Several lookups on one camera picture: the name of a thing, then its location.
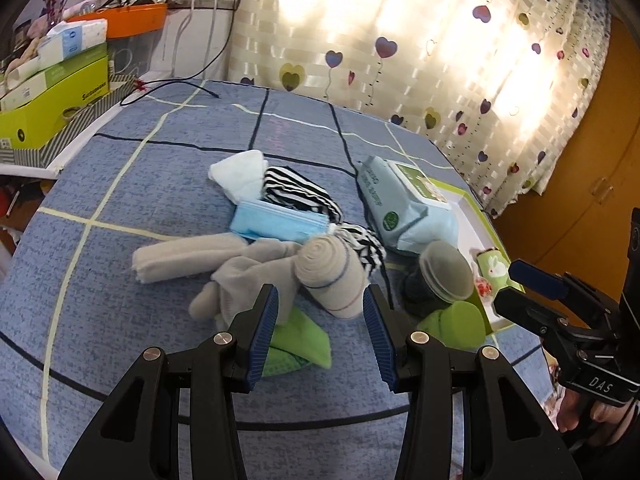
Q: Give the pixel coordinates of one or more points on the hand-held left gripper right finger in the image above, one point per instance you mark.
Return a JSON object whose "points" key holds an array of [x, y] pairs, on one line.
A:
{"points": [[377, 330]]}

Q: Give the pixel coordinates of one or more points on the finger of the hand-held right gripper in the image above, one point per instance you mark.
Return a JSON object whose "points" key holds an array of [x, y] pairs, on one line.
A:
{"points": [[525, 307], [537, 277]]}

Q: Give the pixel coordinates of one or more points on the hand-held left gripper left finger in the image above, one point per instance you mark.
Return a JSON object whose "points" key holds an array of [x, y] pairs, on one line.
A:
{"points": [[264, 330]]}

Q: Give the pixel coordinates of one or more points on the green cloth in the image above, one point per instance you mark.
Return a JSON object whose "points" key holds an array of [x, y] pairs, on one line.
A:
{"points": [[305, 345]]}

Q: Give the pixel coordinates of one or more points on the grey sock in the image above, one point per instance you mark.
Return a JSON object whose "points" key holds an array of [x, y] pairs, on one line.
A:
{"points": [[250, 270]]}

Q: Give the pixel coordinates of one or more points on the beige bandage roll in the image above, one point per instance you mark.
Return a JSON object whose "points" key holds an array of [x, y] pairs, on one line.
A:
{"points": [[330, 275]]}

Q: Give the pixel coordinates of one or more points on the white tray with green rim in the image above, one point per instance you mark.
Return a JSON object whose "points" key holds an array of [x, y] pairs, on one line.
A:
{"points": [[475, 220]]}

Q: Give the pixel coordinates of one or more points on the blue face masks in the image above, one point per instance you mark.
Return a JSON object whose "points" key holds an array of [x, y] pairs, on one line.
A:
{"points": [[277, 221]]}

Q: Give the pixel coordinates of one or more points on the black white striped cloth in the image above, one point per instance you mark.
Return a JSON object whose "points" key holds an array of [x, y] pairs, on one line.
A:
{"points": [[300, 195]]}

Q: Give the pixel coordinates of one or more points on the person's right hand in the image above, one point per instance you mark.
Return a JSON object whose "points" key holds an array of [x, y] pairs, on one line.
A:
{"points": [[597, 412]]}

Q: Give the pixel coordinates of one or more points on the small green rabbit packet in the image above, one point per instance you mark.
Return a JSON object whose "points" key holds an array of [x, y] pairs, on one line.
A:
{"points": [[492, 265]]}

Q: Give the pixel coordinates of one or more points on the small red white packet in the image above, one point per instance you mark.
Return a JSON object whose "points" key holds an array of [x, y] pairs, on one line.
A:
{"points": [[482, 287]]}

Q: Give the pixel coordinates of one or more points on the green round container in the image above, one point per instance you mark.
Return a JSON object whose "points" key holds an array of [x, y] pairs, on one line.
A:
{"points": [[457, 325]]}

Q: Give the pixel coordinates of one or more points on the dark jar with clear lid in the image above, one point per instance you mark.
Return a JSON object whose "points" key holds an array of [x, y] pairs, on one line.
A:
{"points": [[442, 272]]}

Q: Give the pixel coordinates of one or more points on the wooden cabinet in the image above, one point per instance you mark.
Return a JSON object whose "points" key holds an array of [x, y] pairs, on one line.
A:
{"points": [[575, 160]]}

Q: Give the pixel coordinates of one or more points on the blue wet wipes pack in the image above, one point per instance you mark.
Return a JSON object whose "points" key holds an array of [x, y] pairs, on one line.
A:
{"points": [[410, 200]]}

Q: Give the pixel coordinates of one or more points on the white sock bundle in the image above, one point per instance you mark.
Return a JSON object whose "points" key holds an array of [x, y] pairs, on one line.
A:
{"points": [[239, 175]]}

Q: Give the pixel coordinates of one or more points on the blue checked bed sheet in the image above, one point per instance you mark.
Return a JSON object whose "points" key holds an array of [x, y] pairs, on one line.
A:
{"points": [[150, 185]]}

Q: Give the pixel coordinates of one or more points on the heart print curtain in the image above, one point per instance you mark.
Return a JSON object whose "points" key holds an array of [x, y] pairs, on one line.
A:
{"points": [[425, 40]]}

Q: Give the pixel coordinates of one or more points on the striped box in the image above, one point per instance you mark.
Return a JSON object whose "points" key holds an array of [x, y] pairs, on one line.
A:
{"points": [[85, 120]]}

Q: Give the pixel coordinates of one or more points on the clear storage bin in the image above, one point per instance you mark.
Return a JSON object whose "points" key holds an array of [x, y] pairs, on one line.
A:
{"points": [[132, 52]]}

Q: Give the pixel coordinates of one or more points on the green cardboard box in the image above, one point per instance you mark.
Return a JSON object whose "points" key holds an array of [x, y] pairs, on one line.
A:
{"points": [[55, 95]]}

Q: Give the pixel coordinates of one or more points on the orange box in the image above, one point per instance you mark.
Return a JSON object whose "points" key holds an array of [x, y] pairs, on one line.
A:
{"points": [[125, 17]]}

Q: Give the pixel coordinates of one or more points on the white blue tissue pack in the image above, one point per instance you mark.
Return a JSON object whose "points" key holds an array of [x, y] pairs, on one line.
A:
{"points": [[75, 40]]}

